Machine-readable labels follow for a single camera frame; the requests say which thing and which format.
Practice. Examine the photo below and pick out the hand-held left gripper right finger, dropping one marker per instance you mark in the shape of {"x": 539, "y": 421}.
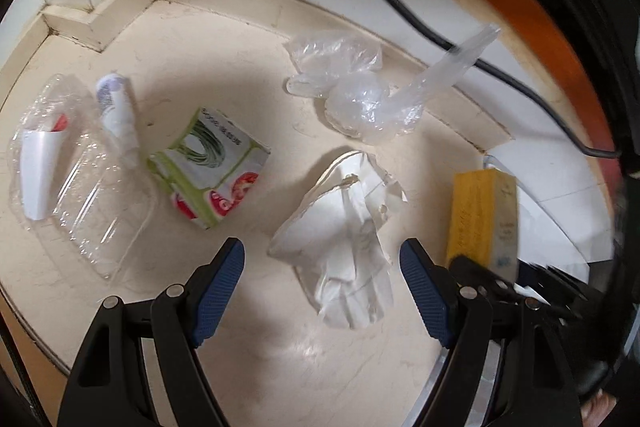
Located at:
{"x": 426, "y": 294}

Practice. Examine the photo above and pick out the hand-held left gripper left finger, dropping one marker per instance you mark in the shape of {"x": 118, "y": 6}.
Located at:
{"x": 220, "y": 289}

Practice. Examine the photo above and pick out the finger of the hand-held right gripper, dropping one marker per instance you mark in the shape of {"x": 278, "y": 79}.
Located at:
{"x": 495, "y": 279}

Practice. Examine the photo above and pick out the yellow white paper box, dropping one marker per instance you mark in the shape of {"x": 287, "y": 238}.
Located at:
{"x": 482, "y": 217}

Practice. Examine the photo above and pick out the white glove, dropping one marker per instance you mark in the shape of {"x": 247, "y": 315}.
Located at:
{"x": 350, "y": 237}

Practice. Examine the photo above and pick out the green white crumpled carton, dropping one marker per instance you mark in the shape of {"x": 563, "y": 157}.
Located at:
{"x": 212, "y": 167}

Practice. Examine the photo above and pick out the clear plastic tray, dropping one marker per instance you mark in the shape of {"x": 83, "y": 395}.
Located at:
{"x": 75, "y": 177}

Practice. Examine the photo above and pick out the small white bottle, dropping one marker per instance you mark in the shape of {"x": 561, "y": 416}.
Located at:
{"x": 119, "y": 117}

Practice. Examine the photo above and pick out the clear crumpled plastic bag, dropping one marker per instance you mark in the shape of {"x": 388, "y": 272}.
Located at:
{"x": 370, "y": 97}

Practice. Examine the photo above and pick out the white paper cup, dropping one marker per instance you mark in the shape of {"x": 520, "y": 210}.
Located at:
{"x": 37, "y": 174}

